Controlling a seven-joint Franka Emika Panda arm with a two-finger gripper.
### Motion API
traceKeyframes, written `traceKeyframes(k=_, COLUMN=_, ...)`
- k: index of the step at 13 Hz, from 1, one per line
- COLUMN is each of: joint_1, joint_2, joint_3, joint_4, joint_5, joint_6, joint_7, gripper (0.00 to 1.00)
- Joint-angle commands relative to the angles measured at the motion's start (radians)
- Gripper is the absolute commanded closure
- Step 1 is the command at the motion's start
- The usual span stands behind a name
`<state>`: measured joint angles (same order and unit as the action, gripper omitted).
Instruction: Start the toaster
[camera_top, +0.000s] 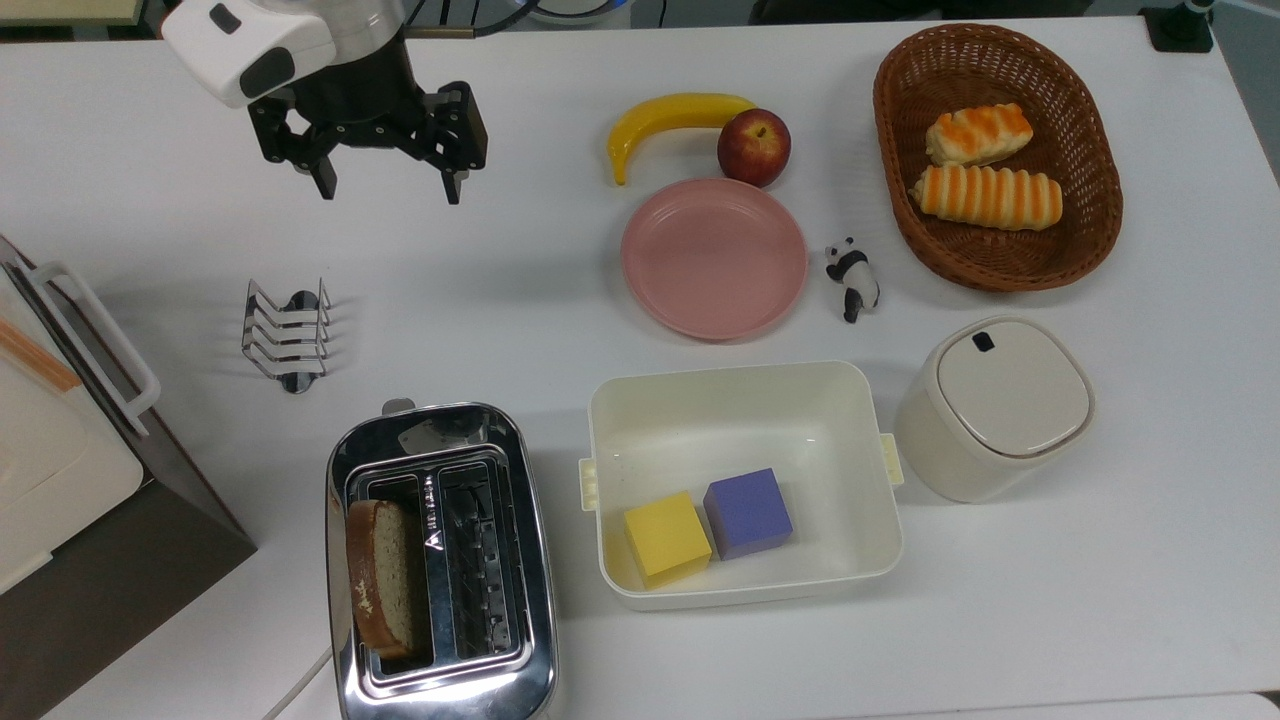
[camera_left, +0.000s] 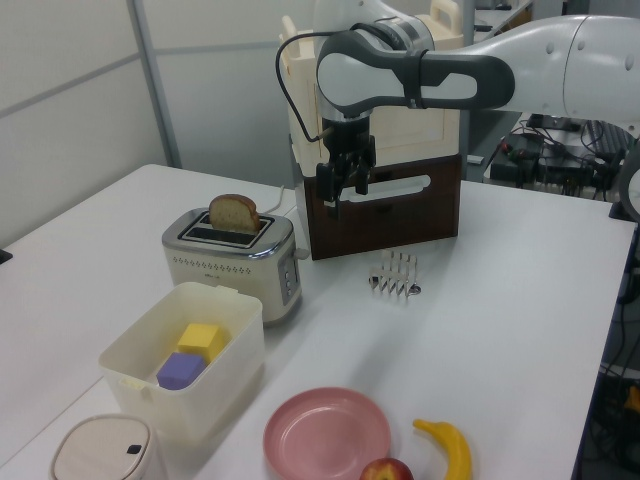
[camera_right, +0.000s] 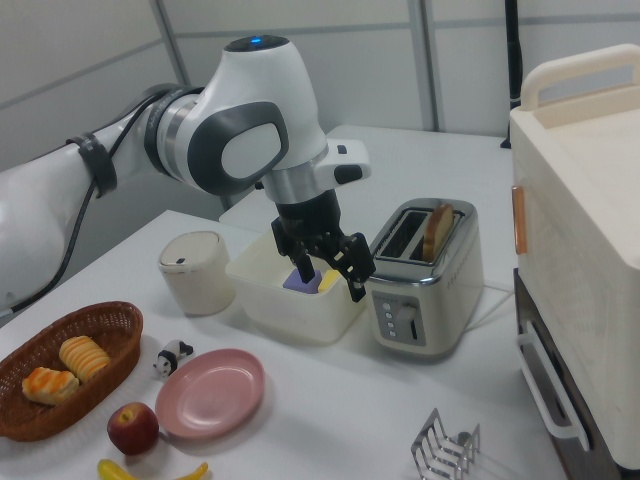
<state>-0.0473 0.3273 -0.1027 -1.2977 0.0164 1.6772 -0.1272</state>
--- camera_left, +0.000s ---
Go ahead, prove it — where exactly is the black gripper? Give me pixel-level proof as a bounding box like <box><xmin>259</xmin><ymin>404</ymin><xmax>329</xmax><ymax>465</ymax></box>
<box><xmin>316</xmin><ymin>114</ymin><xmax>377</xmax><ymax>220</ymax></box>

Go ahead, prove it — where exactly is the yellow banana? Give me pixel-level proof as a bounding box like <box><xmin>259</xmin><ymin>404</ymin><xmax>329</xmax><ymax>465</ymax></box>
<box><xmin>412</xmin><ymin>418</ymin><xmax>473</xmax><ymax>480</ymax></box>

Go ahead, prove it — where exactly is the purple block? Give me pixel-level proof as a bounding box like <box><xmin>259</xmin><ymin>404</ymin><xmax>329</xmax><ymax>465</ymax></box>
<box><xmin>155</xmin><ymin>352</ymin><xmax>208</xmax><ymax>392</ymax></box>

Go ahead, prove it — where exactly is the dark brown cabinet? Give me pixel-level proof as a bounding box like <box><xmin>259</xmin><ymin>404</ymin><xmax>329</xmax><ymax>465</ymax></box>
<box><xmin>288</xmin><ymin>132</ymin><xmax>462</xmax><ymax>262</ymax></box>

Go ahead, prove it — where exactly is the red apple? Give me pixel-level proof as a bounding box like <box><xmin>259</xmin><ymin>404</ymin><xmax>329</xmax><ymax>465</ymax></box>
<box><xmin>358</xmin><ymin>457</ymin><xmax>415</xmax><ymax>480</ymax></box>

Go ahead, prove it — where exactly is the white plastic container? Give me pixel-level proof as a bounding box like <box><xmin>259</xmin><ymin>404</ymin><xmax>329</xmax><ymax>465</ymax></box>
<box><xmin>98</xmin><ymin>281</ymin><xmax>266</xmax><ymax>444</ymax></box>

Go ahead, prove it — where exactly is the white cabinet handle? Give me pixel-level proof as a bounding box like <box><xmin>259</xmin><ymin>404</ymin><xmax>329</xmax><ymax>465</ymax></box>
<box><xmin>323</xmin><ymin>174</ymin><xmax>432</xmax><ymax>209</ymax></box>

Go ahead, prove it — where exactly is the black electronics with cables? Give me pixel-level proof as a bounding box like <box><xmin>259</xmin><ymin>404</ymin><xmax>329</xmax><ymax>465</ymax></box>
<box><xmin>483</xmin><ymin>113</ymin><xmax>627</xmax><ymax>202</ymax></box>

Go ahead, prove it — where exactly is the cream and chrome toaster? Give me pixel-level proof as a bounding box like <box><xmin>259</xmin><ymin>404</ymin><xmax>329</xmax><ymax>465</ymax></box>
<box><xmin>161</xmin><ymin>207</ymin><xmax>307</xmax><ymax>328</ymax></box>

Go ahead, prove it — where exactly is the metal toast rack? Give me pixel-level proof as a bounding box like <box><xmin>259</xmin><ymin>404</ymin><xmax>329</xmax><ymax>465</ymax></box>
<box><xmin>368</xmin><ymin>249</ymin><xmax>423</xmax><ymax>300</ymax></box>

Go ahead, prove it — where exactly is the white toaster power cord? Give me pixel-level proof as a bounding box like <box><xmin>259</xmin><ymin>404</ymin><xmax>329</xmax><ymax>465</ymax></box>
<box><xmin>259</xmin><ymin>184</ymin><xmax>287</xmax><ymax>216</ymax></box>

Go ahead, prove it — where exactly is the pink plate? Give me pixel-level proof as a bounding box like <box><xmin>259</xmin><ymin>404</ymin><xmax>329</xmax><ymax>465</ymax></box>
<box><xmin>263</xmin><ymin>386</ymin><xmax>393</xmax><ymax>480</ymax></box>

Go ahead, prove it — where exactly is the bread slice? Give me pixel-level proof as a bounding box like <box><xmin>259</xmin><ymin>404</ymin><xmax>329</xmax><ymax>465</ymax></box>
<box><xmin>208</xmin><ymin>194</ymin><xmax>262</xmax><ymax>234</ymax></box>

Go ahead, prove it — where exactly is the yellow block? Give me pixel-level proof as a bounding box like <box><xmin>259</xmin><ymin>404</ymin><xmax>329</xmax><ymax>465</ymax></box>
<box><xmin>176</xmin><ymin>322</ymin><xmax>225</xmax><ymax>363</ymax></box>

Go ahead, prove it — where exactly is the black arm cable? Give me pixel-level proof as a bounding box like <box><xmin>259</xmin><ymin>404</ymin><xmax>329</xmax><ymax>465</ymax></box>
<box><xmin>274</xmin><ymin>28</ymin><xmax>335</xmax><ymax>143</ymax></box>

